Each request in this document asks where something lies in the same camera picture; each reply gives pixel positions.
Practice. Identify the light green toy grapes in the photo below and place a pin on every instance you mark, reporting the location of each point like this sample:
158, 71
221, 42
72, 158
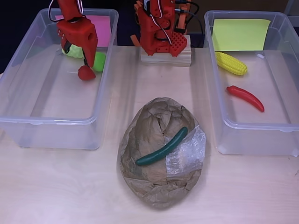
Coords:
76, 51

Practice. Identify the green toy apple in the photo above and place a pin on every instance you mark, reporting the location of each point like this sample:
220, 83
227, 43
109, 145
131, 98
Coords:
100, 61

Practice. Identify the red toy tomato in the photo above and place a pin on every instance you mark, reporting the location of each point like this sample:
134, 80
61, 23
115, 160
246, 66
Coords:
86, 73

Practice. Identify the dark green toy cucumber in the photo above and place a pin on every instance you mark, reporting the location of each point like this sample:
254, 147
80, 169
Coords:
163, 150

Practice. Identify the yellow toy corn cob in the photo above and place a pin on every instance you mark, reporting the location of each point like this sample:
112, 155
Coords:
231, 64

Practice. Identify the red toy chili pepper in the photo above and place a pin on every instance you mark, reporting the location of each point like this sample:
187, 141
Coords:
247, 96

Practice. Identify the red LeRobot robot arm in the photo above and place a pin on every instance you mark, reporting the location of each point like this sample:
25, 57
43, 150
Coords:
151, 30

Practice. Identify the clear plastic bin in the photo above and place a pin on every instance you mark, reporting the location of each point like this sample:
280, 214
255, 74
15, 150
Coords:
58, 98
252, 121

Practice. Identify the pink sticky note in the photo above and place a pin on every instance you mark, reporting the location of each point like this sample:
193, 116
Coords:
102, 30

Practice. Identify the wooden base block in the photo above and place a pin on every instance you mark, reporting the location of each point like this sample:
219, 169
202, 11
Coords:
163, 60

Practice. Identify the yellow sticky note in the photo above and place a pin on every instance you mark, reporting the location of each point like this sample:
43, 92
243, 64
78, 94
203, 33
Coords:
240, 35

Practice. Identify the crumpled brown paper bag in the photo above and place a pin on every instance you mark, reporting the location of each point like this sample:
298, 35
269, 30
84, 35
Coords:
161, 196

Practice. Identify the small white label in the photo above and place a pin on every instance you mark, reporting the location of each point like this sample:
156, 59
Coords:
260, 56

